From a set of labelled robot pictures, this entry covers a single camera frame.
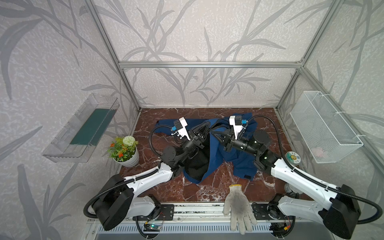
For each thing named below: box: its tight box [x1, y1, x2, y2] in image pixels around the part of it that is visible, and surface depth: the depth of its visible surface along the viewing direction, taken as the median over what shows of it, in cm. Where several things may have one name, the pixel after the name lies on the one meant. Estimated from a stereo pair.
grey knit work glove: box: [223, 184, 257, 235], surface depth 75 cm
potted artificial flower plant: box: [107, 135, 140, 167], surface depth 82 cm
